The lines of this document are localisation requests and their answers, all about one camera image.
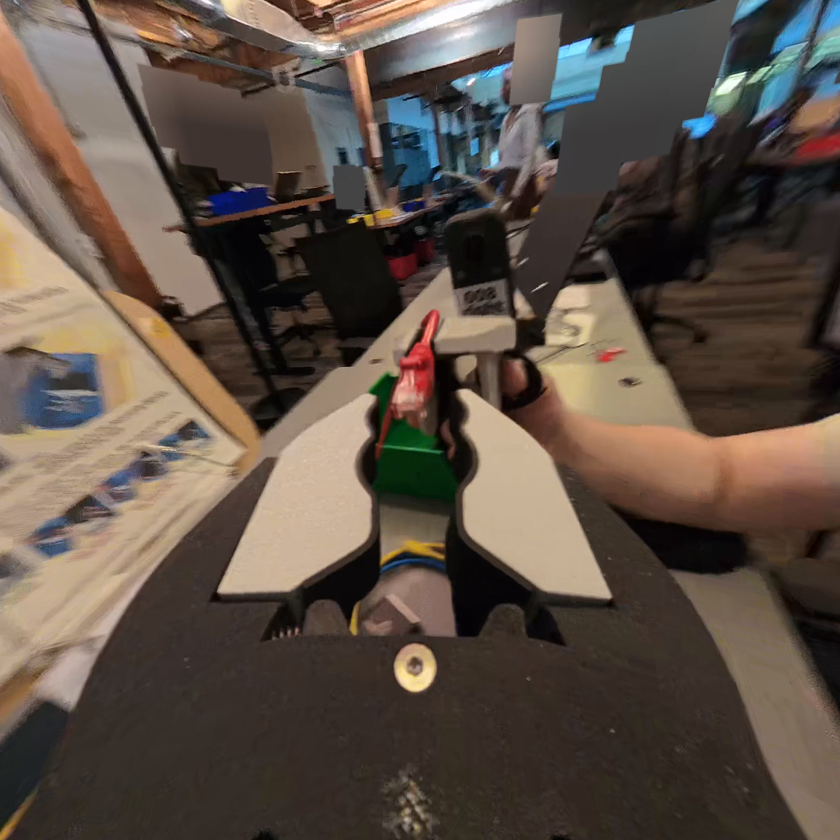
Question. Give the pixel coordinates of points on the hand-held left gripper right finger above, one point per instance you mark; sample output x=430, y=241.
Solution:
x=518, y=512

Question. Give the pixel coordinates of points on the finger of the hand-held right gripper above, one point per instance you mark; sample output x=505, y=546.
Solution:
x=476, y=336
x=403, y=351

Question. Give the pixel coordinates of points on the wooden support beam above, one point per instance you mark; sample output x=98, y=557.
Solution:
x=72, y=164

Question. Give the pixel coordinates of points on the printed instruction poster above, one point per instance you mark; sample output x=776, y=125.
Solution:
x=79, y=394

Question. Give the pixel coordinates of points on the person's right hand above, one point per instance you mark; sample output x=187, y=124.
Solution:
x=548, y=420

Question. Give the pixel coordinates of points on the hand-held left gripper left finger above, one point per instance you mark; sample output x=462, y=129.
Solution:
x=308, y=499

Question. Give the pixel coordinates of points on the silver ventilation duct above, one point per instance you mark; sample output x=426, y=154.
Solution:
x=282, y=33

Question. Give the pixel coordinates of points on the blue storage bin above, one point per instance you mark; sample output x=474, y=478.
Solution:
x=239, y=202

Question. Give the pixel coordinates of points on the green plastic bin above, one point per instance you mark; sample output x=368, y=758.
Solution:
x=407, y=469

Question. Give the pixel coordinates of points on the small red item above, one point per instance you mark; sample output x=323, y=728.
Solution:
x=609, y=354

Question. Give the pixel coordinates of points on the person's right forearm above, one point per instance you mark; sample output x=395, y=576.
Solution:
x=689, y=472

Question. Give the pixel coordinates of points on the wooden top desk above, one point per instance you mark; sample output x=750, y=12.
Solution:
x=262, y=211

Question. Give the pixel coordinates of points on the black office chair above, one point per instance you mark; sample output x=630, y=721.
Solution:
x=354, y=289

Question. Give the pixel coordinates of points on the instruction sheet on board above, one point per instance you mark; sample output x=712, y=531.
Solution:
x=190, y=374

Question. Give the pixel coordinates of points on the yellow smiley sticker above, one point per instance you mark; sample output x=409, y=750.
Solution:
x=159, y=328

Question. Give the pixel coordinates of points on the red storage bin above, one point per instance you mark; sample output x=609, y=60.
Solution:
x=401, y=266

